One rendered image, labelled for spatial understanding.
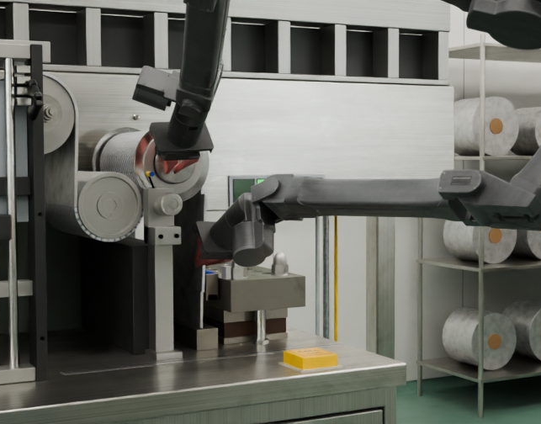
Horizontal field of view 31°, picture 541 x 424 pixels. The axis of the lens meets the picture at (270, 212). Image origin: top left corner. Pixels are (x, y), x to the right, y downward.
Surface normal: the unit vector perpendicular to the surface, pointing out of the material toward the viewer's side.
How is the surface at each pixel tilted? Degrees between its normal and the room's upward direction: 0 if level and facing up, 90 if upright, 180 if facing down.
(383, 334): 90
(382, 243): 90
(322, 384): 90
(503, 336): 90
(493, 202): 59
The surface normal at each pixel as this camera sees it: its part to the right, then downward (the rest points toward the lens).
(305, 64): 0.46, 0.04
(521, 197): -0.53, -0.48
